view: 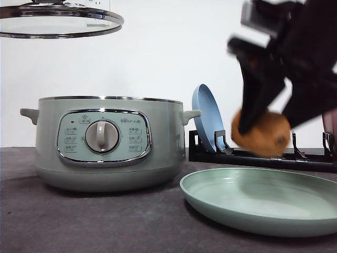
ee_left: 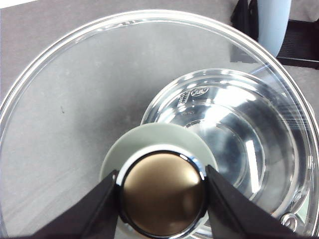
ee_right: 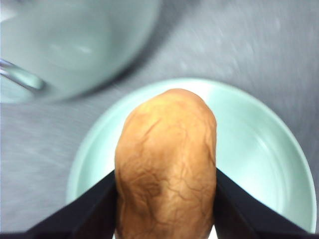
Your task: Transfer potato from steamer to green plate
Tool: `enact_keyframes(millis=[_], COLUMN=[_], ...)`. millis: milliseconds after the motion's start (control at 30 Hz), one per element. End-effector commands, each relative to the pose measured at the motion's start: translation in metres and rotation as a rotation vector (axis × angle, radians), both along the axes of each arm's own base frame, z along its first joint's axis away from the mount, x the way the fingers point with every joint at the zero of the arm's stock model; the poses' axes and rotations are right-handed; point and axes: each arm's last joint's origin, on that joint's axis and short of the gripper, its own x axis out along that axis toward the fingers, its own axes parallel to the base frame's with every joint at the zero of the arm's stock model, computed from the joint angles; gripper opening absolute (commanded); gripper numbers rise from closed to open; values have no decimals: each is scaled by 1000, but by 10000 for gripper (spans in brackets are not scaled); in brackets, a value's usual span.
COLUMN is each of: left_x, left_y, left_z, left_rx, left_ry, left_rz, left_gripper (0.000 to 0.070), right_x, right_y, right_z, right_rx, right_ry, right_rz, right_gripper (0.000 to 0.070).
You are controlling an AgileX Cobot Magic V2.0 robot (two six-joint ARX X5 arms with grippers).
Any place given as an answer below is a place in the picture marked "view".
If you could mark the pink plate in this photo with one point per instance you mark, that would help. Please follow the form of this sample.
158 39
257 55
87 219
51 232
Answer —
329 119

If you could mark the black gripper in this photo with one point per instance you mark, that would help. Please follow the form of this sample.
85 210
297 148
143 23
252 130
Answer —
301 38

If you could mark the glass steamer lid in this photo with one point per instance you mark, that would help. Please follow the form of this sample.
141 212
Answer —
51 19

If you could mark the brown potato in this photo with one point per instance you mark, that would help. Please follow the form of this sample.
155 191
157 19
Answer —
267 137

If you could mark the green plate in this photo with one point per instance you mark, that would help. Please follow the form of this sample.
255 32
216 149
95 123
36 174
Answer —
266 202

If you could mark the grey table cloth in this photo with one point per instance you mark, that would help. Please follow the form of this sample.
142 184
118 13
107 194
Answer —
37 217

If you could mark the blue plate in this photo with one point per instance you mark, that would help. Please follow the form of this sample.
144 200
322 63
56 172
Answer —
211 119

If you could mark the black dish rack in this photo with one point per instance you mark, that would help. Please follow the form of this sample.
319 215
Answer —
223 153

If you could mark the green electric steamer pot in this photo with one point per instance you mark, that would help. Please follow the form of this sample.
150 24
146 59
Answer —
109 143

